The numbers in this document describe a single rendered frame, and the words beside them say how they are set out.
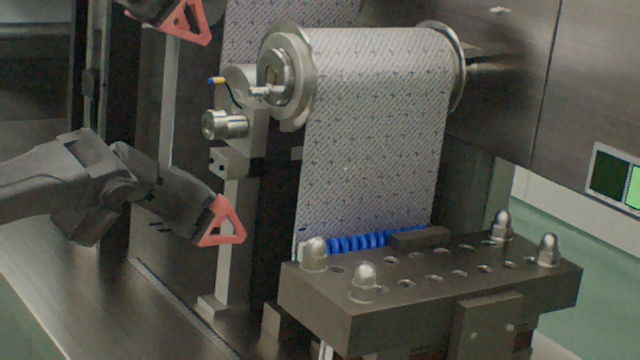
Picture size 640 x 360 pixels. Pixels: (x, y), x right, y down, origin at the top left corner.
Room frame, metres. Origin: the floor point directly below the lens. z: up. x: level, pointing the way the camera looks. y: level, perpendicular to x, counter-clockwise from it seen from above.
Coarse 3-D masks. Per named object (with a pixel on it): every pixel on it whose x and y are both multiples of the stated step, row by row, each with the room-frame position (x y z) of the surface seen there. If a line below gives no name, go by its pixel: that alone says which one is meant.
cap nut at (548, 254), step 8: (552, 232) 1.32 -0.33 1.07; (544, 240) 1.31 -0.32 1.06; (552, 240) 1.30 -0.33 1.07; (544, 248) 1.30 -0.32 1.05; (552, 248) 1.30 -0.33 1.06; (536, 256) 1.31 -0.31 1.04; (544, 256) 1.30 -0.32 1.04; (552, 256) 1.30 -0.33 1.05; (544, 264) 1.30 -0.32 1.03; (552, 264) 1.30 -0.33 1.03
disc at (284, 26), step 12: (276, 24) 1.33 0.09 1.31; (288, 24) 1.31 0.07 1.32; (264, 36) 1.36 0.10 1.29; (300, 36) 1.29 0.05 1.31; (312, 48) 1.27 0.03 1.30; (312, 60) 1.26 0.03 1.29; (312, 72) 1.26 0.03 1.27; (312, 84) 1.25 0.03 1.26; (312, 96) 1.25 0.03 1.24; (312, 108) 1.25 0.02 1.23; (276, 120) 1.31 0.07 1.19; (288, 120) 1.29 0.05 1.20; (300, 120) 1.27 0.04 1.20
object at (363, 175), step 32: (320, 128) 1.27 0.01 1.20; (352, 128) 1.30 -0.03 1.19; (384, 128) 1.33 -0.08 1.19; (416, 128) 1.37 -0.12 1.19; (320, 160) 1.28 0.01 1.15; (352, 160) 1.31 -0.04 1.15; (384, 160) 1.34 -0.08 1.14; (416, 160) 1.37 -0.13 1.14; (320, 192) 1.28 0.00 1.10; (352, 192) 1.31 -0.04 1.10; (384, 192) 1.34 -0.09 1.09; (416, 192) 1.38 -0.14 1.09; (320, 224) 1.28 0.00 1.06; (352, 224) 1.31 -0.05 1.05; (384, 224) 1.35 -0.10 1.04; (416, 224) 1.38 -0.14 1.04
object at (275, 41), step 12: (276, 36) 1.32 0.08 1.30; (288, 36) 1.30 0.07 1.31; (264, 48) 1.34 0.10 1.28; (276, 48) 1.32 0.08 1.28; (288, 48) 1.29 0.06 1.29; (300, 48) 1.28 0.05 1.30; (300, 60) 1.27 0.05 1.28; (300, 72) 1.26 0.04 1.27; (300, 84) 1.26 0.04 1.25; (300, 96) 1.26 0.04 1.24; (276, 108) 1.30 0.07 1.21; (288, 108) 1.28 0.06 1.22; (300, 108) 1.27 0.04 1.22
